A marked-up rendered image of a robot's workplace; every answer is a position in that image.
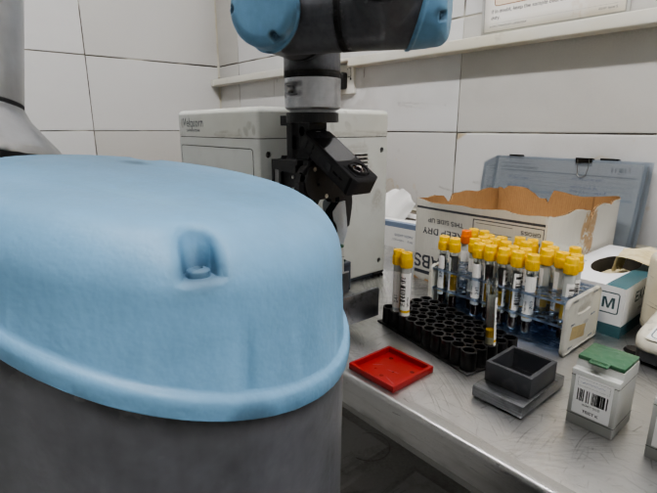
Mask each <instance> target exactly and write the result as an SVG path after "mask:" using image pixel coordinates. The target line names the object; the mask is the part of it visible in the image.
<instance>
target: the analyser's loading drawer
mask: <svg viewBox="0 0 657 493"><path fill-rule="evenodd" d="M342 292H343V310H344V312H345V315H346V318H347V322H348V325H349V326H350V325H353V324H355V323H358V322H361V321H364V320H366V319H369V318H371V317H374V316H376V315H378V294H379V288H378V287H374V288H370V289H367V290H364V291H358V292H353V291H349V271H345V272H342Z"/></svg>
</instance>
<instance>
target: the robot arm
mask: <svg viewBox="0 0 657 493"><path fill-rule="evenodd" d="M230 12H231V18H232V22H233V25H234V28H235V30H236V32H237V33H238V35H239V36H240V37H241V39H242V40H243V41H245V42H246V43H247V44H249V45H251V46H253V47H255V48H256V49H257V50H258V51H260V52H262V53H265V54H273V55H276V56H279V57H282V58H284V79H285V108H286V109H287V110H288V111H289V112H287V113H286V115H281V125H284V126H286V150H287V156H282V157H281V158H272V181H271V180H268V179H264V178H261V177H257V176H253V175H249V174H245V173H241V172H236V171H232V170H227V169H222V168H217V167H211V166H205V165H198V164H192V163H184V162H177V161H169V160H161V159H160V160H144V159H136V158H132V157H115V156H93V155H62V153H61V152H60V151H59V150H58V149H57V148H56V147H55V146H54V145H53V144H52V143H51V142H50V141H49V140H48V139H47V138H46V137H45V136H44V135H43V134H42V133H41V132H40V131H39V130H38V129H37V128H36V127H35V126H34V125H33V124H32V123H31V121H30V119H29V118H28V116H27V114H26V113H25V111H24V0H0V493H340V468H341V426H342V384H343V372H344V370H345V368H346V365H347V360H348V356H349V347H350V332H349V325H348V322H347V318H346V315H345V312H344V310H343V292H342V255H341V246H340V245H343V244H344V241H345V238H346V234H347V229H348V226H349V225H350V218H351V211H352V196H354V195H361V194H369V193H370V192H371V190H372V187H373V185H374V183H375V181H376V179H377V176H376V175H375V174H374V173H373V172H372V171H371V170H370V169H369V168H368V167H367V166H366V165H364V164H363V163H362V162H361V161H360V160H359V159H358V158H357V157H356V156H355V155H354V154H353V153H352V152H351V151H350V150H349V149H348V148H346V147H345V146H344V145H343V144H342V143H341V142H340V141H339V140H338V139H337V138H336V137H335V136H334V135H333V134H332V133H331V132H329V131H327V123H331V122H338V112H336V111H338V110H339V109H340V82H341V79H340V53H349V52H368V51H391V50H404V51H405V52H409V51H411V50H419V49H427V48H434V47H439V46H441V45H443V44H444V43H445V42H446V41H447V39H448V37H449V34H450V30H451V22H452V12H453V0H231V9H230ZM275 169H278V170H279V183H277V182H275ZM320 200H324V201H323V209H321V208H320V207H319V206H318V203H319V201H320Z"/></svg>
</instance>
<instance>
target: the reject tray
mask: <svg viewBox="0 0 657 493"><path fill-rule="evenodd" d="M349 369H350V370H352V371H353V372H355V373H357V374H359V375H361V376H362V377H364V378H366V379H368V380H369V381H372V382H374V383H375V384H377V385H379V386H381V387H383V388H384V389H386V390H388V391H390V392H391V393H394V392H396V391H398V390H400V389H402V388H404V387H406V386H408V385H409V384H411V383H413V382H415V381H418V380H420V379H422V378H423V377H425V376H427V375H429V374H431V373H433V366H431V365H429V364H427V363H425V362H423V361H421V360H419V359H416V358H415V357H413V356H411V355H409V354H407V353H405V352H402V351H400V350H398V349H396V348H394V347H392V346H389V345H388V346H386V347H384V348H381V349H379V350H377V351H375V352H373V353H371V354H369V355H366V356H364V357H362V358H359V359H357V360H355V361H352V362H350V363H349Z"/></svg>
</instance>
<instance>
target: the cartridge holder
mask: <svg viewBox="0 0 657 493"><path fill-rule="evenodd" d="M556 366H557V361H554V360H551V359H548V358H547V357H544V356H541V355H539V354H536V353H533V352H530V351H528V350H525V349H522V348H519V347H517V346H514V345H513V346H511V347H510V348H508V349H506V350H504V351H503V352H501V353H499V354H497V355H496V356H494V357H492V358H490V359H489V360H487V361H486V369H485V378H484V379H482V380H480V381H478V382H477V383H475V384H474V385H473V387H472V395H474V396H475V397H477V398H479V399H481V400H483V401H485V402H488V403H490V404H492V405H494V406H497V407H499V408H501V409H503V410H505V411H507V412H508V413H510V414H511V415H513V416H515V417H517V418H519V419H522V418H523V417H524V416H526V415H527V414H528V413H530V412H531V411H532V410H533V409H535V408H536V407H537V406H538V405H540V404H541V403H542V402H544V401H545V400H546V399H547V398H549V397H550V396H551V395H552V394H554V393H555V392H556V391H557V390H558V389H559V388H560V387H562V386H563V383H564V376H562V375H560V374H558V373H557V372H556Z"/></svg>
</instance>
